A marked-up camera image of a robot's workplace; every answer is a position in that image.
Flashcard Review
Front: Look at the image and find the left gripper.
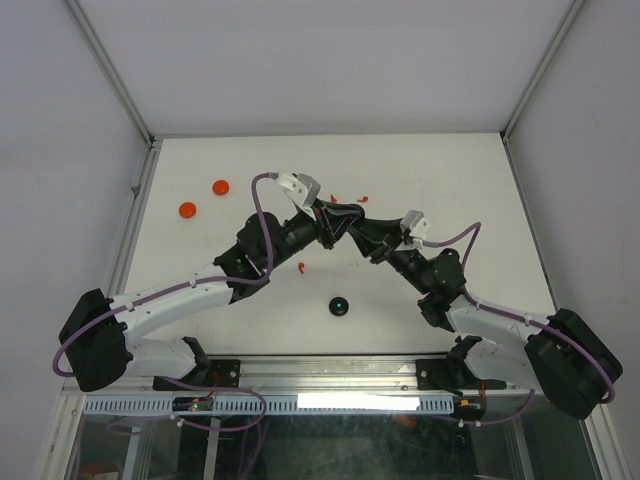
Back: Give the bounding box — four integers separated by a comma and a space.
265, 198, 359, 270

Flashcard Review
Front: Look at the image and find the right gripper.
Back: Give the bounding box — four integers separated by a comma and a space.
347, 216, 432, 295

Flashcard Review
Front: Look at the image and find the black case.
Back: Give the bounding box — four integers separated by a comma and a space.
328, 296, 350, 317

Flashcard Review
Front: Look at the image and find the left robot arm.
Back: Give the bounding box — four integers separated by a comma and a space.
54, 200, 365, 393

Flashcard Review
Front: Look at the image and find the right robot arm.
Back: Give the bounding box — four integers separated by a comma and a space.
349, 211, 623, 420

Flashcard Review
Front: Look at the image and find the red case upper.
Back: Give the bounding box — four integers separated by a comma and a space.
212, 179, 230, 196

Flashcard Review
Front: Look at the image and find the red case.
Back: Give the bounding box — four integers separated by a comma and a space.
178, 202, 197, 219
212, 179, 230, 196

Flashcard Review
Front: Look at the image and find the red case lower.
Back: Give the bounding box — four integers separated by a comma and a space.
178, 202, 197, 219

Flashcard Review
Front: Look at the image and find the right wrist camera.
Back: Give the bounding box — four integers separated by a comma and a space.
397, 210, 430, 251

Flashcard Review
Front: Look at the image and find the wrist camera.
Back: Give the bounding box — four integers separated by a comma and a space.
397, 210, 430, 251
276, 173, 321, 209

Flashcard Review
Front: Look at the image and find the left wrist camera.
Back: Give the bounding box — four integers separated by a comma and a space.
276, 173, 321, 209

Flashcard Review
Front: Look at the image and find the aluminium mounting rail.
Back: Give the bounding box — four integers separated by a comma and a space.
87, 354, 480, 395

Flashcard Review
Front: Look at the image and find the slotted cable duct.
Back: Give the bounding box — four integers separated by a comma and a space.
83, 393, 454, 417

